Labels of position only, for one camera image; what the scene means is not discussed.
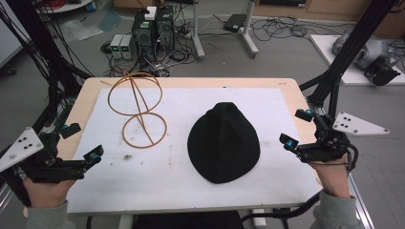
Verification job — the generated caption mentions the grey bench power supply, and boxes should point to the grey bench power supply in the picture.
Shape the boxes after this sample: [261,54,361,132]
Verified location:
[119,33,136,60]
[110,33,124,60]

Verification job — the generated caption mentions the white floor platform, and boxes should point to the white floor platform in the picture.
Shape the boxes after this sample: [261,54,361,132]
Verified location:
[309,33,405,87]

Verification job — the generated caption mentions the black knit hat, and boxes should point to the black knit hat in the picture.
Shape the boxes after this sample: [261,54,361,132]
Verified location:
[186,101,262,185]

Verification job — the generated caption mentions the person's right hand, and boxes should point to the person's right hand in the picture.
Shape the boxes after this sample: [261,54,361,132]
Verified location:
[308,154,353,199]

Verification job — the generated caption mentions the white foam mat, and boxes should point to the white foam mat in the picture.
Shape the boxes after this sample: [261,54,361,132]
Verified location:
[66,87,323,215]

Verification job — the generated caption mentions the grey rounded machine shell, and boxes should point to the grey rounded machine shell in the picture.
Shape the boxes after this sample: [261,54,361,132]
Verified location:
[331,29,399,72]

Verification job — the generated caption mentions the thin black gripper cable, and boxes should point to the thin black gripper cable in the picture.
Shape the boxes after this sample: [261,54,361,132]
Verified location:
[313,142,360,174]

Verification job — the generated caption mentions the thick black cable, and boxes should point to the thick black cable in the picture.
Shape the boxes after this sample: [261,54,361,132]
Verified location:
[240,192,321,223]

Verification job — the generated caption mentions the tangle of black floor cables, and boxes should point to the tangle of black floor cables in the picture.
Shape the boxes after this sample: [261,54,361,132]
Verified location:
[251,15,343,42]

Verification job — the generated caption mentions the person's left hand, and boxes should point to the person's left hand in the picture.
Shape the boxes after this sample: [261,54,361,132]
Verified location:
[22,177,77,210]

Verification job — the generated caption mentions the black device on platform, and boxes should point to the black device on platform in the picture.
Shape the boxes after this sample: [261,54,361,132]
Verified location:
[363,57,402,87]

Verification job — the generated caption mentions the black metal frame stand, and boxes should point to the black metal frame stand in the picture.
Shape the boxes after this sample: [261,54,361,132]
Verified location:
[0,0,94,137]
[298,0,400,119]

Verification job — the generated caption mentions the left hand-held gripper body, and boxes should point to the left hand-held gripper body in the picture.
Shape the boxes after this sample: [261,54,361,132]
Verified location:
[0,126,94,184]

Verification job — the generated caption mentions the clear plastic sheet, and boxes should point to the clear plastic sheet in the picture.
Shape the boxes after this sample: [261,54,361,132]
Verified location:
[59,18,105,43]

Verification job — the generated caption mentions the white box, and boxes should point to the white box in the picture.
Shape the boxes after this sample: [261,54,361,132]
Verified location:
[144,6,158,21]

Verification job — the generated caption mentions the silver aluminium rail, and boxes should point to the silver aluminium rail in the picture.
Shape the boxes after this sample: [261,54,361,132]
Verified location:
[347,173,376,229]

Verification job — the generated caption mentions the white metal desk legs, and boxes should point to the white metal desk legs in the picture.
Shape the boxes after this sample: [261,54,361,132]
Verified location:
[190,0,260,62]

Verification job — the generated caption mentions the white round table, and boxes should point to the white round table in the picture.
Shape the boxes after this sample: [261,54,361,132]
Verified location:
[35,0,94,14]

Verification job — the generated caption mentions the tan wire hat stand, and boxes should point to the tan wire hat stand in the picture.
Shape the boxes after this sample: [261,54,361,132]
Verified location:
[107,72,168,150]

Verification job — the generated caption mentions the black computer tower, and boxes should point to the black computer tower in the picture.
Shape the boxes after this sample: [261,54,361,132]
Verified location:
[131,9,158,63]
[155,5,176,60]

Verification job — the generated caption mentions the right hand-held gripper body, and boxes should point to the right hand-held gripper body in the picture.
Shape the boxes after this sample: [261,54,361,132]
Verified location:
[297,111,391,173]

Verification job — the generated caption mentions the flat black box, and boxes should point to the flat black box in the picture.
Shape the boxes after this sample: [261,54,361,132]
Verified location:
[223,13,248,33]

